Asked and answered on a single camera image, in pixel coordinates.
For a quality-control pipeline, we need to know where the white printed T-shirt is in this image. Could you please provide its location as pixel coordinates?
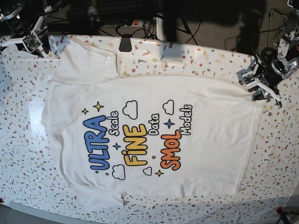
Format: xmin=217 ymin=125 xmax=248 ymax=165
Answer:
xmin=42 ymin=38 xmax=263 ymax=209

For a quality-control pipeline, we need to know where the red black corner clamp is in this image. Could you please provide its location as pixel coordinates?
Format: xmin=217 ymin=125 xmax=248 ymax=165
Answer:
xmin=275 ymin=207 xmax=284 ymax=217

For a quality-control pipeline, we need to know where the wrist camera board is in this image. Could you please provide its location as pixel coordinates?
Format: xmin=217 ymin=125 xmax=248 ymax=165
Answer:
xmin=241 ymin=72 xmax=255 ymax=85
xmin=22 ymin=35 xmax=41 ymax=53

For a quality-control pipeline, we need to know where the black table clamp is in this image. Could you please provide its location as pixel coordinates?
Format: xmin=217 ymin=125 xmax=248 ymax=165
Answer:
xmin=119 ymin=34 xmax=132 ymax=52

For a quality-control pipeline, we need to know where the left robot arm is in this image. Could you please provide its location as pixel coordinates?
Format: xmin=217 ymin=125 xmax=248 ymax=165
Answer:
xmin=237 ymin=0 xmax=299 ymax=108

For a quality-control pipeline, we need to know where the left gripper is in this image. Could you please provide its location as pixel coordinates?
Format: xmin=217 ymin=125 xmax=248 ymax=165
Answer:
xmin=236 ymin=48 xmax=283 ymax=108

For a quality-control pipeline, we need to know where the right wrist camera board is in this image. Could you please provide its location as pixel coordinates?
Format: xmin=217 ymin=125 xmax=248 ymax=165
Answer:
xmin=22 ymin=35 xmax=41 ymax=53

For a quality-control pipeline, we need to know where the white power strip red switch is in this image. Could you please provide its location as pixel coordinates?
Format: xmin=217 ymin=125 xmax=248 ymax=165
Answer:
xmin=103 ymin=19 xmax=143 ymax=28

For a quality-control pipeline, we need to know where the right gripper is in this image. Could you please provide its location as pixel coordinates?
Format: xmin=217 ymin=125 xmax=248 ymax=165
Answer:
xmin=0 ymin=16 xmax=50 ymax=58

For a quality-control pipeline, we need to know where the black tripod stand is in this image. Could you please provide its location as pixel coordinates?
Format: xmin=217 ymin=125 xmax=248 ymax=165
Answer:
xmin=176 ymin=18 xmax=201 ymax=45

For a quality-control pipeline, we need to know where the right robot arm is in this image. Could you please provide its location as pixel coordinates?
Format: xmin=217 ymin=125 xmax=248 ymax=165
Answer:
xmin=0 ymin=0 xmax=52 ymax=58

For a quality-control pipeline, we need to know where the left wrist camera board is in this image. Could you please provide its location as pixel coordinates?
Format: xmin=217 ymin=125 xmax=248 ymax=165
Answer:
xmin=241 ymin=72 xmax=255 ymax=85

